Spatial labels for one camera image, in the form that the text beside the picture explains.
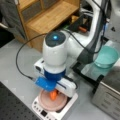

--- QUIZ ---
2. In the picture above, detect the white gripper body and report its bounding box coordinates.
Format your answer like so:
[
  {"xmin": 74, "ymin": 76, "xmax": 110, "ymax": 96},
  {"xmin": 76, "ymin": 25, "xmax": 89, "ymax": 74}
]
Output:
[{"xmin": 34, "ymin": 59, "xmax": 77, "ymax": 97}]

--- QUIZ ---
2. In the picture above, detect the orange toy carrot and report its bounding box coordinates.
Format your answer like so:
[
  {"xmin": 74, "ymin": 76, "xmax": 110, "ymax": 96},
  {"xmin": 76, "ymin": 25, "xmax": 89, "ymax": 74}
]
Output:
[{"xmin": 49, "ymin": 90, "xmax": 58, "ymax": 100}]

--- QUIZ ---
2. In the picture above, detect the pink plate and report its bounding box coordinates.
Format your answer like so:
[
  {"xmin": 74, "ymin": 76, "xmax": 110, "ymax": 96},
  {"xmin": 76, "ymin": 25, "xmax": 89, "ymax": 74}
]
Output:
[{"xmin": 38, "ymin": 90, "xmax": 67, "ymax": 111}]

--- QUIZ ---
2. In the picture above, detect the teal bowl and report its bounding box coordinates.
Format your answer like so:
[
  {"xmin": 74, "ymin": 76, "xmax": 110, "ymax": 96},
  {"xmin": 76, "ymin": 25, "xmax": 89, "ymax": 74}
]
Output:
[{"xmin": 94, "ymin": 46, "xmax": 119, "ymax": 69}]

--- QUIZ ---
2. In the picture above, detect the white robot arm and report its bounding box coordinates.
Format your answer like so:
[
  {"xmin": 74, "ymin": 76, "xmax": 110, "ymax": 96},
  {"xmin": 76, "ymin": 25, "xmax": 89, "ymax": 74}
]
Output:
[{"xmin": 34, "ymin": 0, "xmax": 108, "ymax": 97}]

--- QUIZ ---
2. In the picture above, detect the silver toaster oven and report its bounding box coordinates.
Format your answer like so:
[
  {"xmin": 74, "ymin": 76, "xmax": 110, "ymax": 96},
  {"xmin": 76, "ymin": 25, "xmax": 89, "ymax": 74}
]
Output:
[{"xmin": 70, "ymin": 19, "xmax": 120, "ymax": 119}]

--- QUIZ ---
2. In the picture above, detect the wooden shelf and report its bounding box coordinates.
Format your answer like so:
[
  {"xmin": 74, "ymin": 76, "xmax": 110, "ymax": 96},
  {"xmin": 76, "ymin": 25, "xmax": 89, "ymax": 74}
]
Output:
[{"xmin": 16, "ymin": 0, "xmax": 80, "ymax": 51}]

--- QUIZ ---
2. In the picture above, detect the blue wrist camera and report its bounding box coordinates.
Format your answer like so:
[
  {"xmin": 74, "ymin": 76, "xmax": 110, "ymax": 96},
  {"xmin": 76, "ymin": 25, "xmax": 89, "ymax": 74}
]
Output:
[{"xmin": 35, "ymin": 77, "xmax": 57, "ymax": 91}]

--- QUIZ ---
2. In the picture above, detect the oven door with handle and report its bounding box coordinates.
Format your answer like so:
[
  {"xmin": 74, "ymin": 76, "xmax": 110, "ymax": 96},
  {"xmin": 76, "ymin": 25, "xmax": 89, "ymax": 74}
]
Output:
[{"xmin": 72, "ymin": 62, "xmax": 112, "ymax": 85}]

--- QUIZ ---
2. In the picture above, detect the black cable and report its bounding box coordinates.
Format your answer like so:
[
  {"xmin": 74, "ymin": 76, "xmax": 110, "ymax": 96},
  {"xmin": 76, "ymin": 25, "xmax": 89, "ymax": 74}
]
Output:
[{"xmin": 14, "ymin": 0, "xmax": 101, "ymax": 81}]

